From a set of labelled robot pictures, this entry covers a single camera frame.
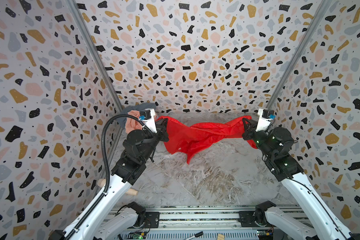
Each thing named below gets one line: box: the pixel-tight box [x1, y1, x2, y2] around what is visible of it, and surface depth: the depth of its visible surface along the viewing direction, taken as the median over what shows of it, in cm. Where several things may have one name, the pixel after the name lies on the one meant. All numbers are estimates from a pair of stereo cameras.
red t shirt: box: [157, 115, 258, 164], surface depth 74 cm
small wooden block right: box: [217, 233, 225, 240], surface depth 70 cm
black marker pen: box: [183, 231, 204, 240], surface depth 71 cm
